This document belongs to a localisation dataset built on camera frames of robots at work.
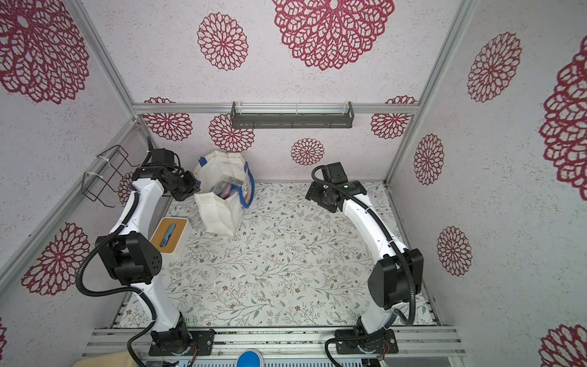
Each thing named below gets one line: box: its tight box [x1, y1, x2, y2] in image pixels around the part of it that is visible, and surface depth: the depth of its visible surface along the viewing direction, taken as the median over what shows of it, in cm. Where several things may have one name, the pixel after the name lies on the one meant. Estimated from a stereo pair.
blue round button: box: [236, 350, 261, 367], surface depth 71 cm
